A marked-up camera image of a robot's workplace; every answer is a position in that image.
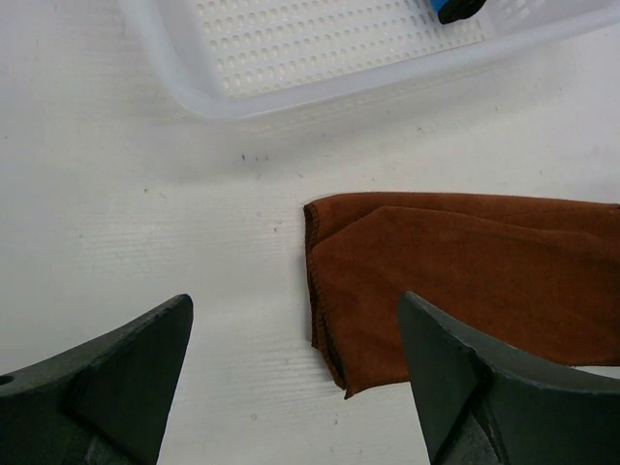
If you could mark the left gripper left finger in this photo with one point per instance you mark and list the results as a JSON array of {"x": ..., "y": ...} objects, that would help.
[{"x": 106, "y": 401}]

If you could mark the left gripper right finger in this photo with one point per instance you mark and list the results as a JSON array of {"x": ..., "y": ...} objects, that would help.
[{"x": 482, "y": 401}]

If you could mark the brown towel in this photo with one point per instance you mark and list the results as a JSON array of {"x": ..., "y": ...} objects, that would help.
[{"x": 539, "y": 274}]

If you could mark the white plastic basket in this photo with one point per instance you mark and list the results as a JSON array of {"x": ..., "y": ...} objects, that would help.
[{"x": 233, "y": 60}]

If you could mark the blue and grey towel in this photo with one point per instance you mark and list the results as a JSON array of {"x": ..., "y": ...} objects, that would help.
[{"x": 450, "y": 11}]

